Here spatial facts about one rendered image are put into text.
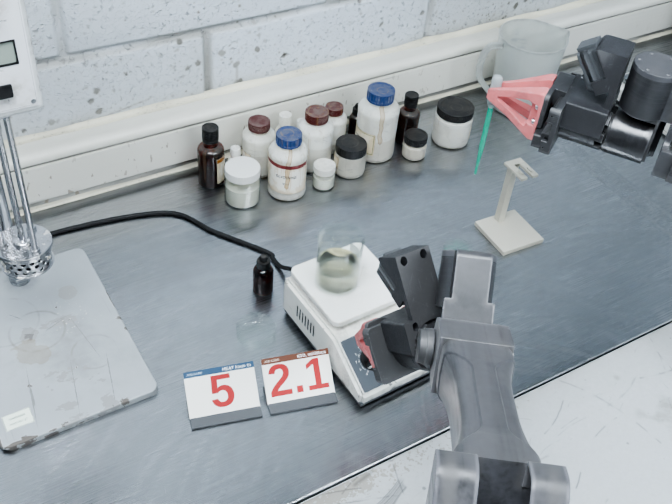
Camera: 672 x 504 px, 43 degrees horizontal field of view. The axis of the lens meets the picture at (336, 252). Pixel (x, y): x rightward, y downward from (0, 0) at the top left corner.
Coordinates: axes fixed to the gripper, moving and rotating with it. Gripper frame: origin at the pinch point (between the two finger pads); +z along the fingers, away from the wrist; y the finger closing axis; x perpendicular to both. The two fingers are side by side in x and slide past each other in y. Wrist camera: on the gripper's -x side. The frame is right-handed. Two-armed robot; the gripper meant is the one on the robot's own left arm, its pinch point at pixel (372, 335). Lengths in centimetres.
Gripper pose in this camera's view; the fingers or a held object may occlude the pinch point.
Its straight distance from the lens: 103.7
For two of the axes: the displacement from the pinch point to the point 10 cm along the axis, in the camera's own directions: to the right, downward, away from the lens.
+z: -4.5, 0.1, 8.9
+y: -8.5, 3.1, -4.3
